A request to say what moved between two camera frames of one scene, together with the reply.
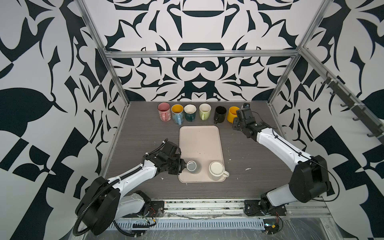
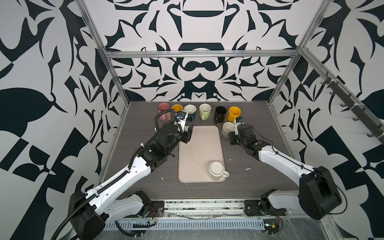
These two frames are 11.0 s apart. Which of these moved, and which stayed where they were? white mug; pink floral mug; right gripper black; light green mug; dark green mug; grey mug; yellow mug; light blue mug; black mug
Moved: right gripper black; grey mug; light blue mug
Stayed: white mug; yellow mug; light green mug; pink floral mug; black mug; dark green mug
